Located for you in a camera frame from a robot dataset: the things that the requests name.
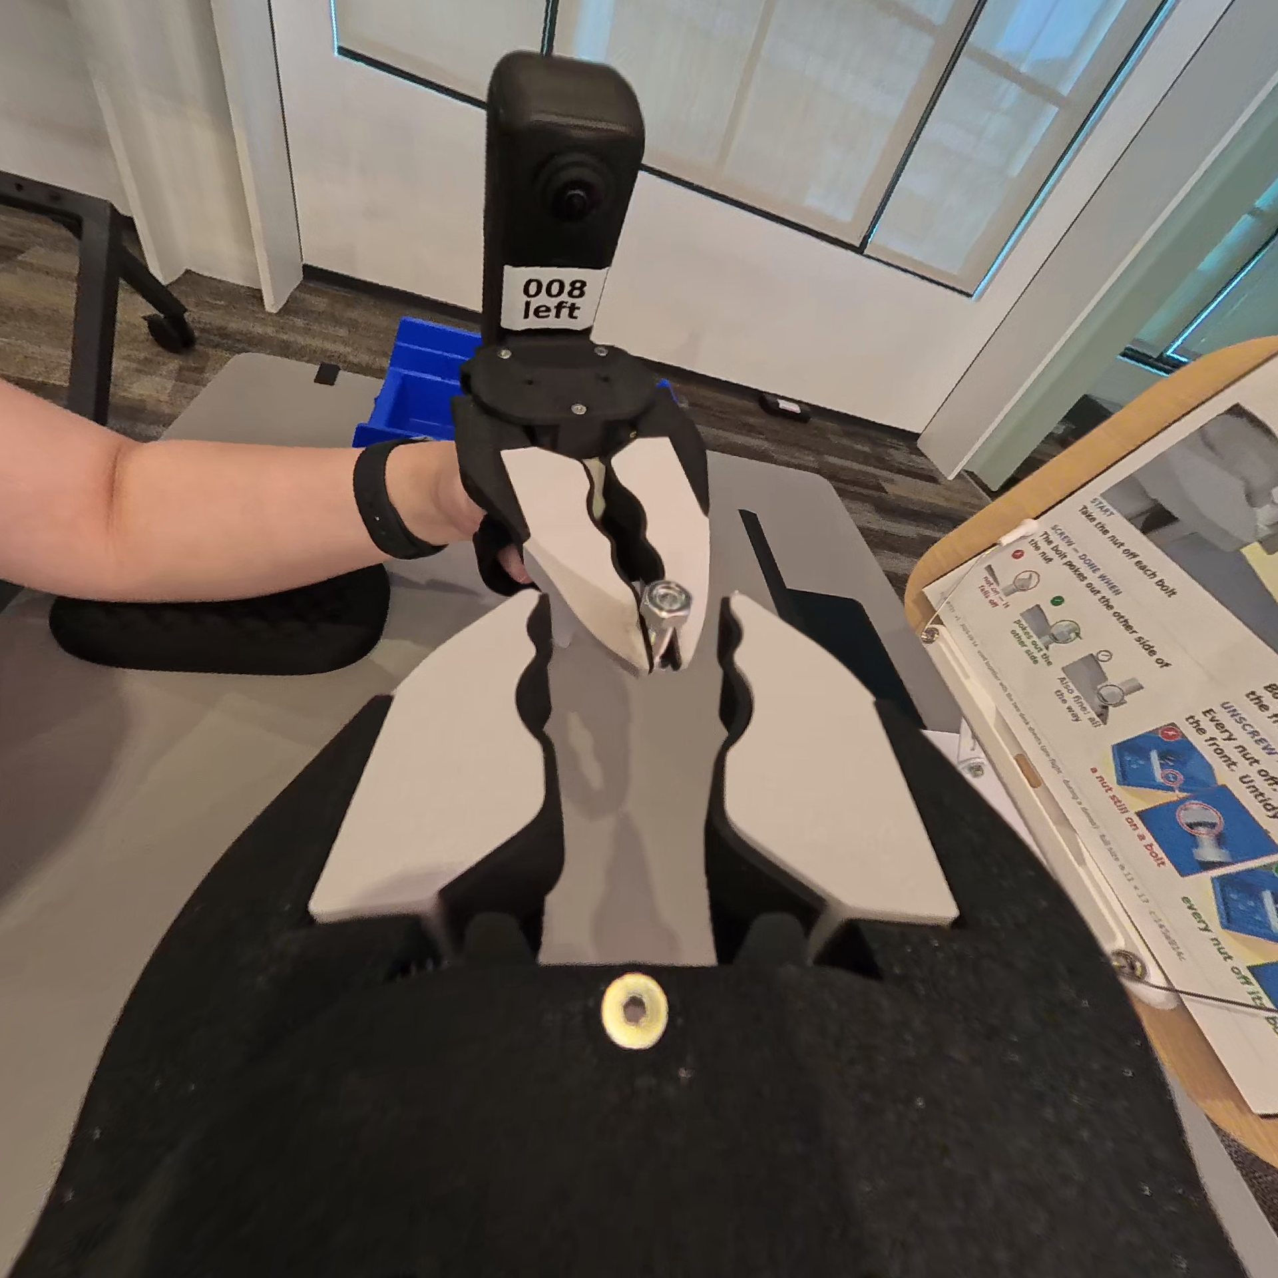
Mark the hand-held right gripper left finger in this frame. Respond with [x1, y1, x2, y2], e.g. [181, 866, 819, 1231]
[307, 592, 564, 947]

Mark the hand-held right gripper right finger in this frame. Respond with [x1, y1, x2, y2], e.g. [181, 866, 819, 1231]
[709, 592, 962, 945]

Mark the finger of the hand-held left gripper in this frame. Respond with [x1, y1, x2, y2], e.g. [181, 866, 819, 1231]
[601, 437, 714, 673]
[498, 449, 653, 674]

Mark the silver hex bolt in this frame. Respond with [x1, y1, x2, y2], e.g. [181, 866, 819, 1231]
[642, 582, 698, 676]

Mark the blue divided plastic bin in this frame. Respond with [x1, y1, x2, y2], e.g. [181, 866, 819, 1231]
[351, 318, 691, 451]

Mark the person's left forearm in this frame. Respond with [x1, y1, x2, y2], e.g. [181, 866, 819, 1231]
[0, 379, 368, 603]

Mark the person's left hand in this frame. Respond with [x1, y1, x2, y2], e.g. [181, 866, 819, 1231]
[383, 448, 533, 588]

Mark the black fitness wristband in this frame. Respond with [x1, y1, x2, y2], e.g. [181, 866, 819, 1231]
[351, 440, 449, 560]

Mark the black wrist rest pad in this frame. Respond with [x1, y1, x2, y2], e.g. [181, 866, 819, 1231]
[50, 565, 391, 678]

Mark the wooden document stand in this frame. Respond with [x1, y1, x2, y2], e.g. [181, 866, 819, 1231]
[905, 338, 1278, 1146]

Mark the printed instruction poster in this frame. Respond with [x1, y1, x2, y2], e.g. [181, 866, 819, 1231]
[924, 375, 1278, 1119]

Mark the white framed glass window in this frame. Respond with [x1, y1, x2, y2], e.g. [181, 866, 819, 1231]
[330, 0, 1175, 299]

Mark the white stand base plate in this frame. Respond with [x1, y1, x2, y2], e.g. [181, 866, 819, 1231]
[924, 728, 1010, 810]

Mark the wire page holder clip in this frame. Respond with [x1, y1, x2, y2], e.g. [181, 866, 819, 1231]
[1111, 948, 1278, 1012]
[921, 519, 1045, 647]

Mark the black metal table frame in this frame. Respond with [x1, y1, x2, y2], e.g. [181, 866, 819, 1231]
[0, 171, 198, 426]

